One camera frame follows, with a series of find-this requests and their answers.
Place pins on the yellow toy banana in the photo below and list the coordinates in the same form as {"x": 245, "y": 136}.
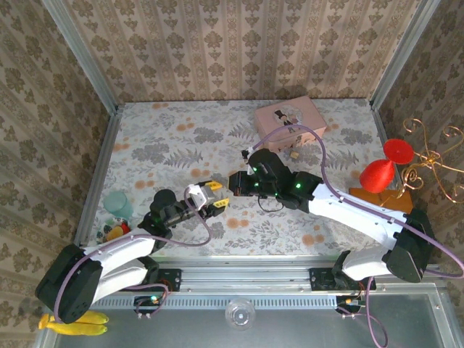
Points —
{"x": 83, "y": 329}
{"x": 94, "y": 318}

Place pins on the wooden board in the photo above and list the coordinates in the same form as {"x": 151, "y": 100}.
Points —
{"x": 395, "y": 203}

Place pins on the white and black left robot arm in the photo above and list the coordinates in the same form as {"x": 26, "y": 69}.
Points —
{"x": 119, "y": 253}

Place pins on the red hourglass shaped object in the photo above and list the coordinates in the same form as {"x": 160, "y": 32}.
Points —
{"x": 377, "y": 175}

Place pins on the yellow toy fruit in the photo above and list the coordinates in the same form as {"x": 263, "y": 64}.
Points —
{"x": 115, "y": 232}

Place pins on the small brass padlock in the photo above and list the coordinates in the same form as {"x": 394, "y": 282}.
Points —
{"x": 295, "y": 155}

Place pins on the pink tin box with couple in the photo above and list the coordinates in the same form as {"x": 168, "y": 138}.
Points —
{"x": 308, "y": 108}

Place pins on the clear drinking glass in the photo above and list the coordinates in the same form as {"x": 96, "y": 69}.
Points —
{"x": 239, "y": 317}

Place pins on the red toy fruit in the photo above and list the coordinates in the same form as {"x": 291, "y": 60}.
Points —
{"x": 125, "y": 227}

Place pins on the small circuit board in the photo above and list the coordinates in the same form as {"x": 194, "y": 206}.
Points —
{"x": 349, "y": 302}
{"x": 148, "y": 301}

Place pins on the small red yellow toy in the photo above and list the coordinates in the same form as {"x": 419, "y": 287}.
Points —
{"x": 108, "y": 228}

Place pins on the teal glass cup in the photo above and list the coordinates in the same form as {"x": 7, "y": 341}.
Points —
{"x": 117, "y": 204}

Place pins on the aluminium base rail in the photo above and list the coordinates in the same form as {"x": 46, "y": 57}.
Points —
{"x": 246, "y": 272}

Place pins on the aluminium frame post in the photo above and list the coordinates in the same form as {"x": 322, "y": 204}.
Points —
{"x": 403, "y": 54}
{"x": 81, "y": 54}

